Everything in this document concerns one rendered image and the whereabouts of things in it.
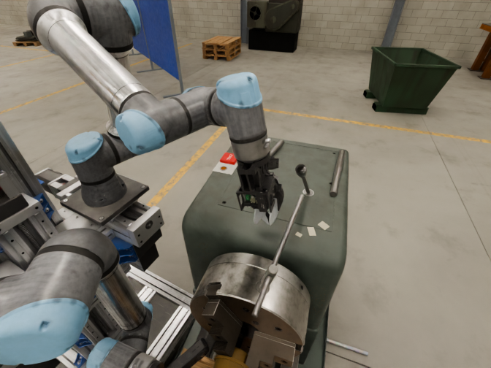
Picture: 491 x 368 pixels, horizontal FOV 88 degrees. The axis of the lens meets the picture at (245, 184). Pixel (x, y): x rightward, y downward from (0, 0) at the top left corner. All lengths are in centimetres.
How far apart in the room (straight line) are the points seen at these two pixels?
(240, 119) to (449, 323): 216
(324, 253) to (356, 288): 152
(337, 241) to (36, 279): 64
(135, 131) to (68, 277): 26
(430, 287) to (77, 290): 233
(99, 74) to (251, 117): 28
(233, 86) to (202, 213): 44
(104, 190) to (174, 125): 59
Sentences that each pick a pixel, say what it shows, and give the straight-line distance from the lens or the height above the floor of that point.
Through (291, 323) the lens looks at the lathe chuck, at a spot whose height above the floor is 119.
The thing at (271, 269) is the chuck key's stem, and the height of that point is 132.
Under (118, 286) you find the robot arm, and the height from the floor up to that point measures 123.
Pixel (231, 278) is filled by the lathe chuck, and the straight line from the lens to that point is 66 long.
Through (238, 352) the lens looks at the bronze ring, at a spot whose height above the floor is 111.
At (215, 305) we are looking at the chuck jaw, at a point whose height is 120.
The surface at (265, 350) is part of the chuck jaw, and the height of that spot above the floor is 110.
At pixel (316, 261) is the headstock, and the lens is 72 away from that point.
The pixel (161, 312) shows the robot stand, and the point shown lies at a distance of 181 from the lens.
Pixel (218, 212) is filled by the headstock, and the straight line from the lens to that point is 77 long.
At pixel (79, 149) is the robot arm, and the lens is 95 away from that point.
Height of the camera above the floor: 180
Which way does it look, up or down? 39 degrees down
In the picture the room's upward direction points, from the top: 1 degrees clockwise
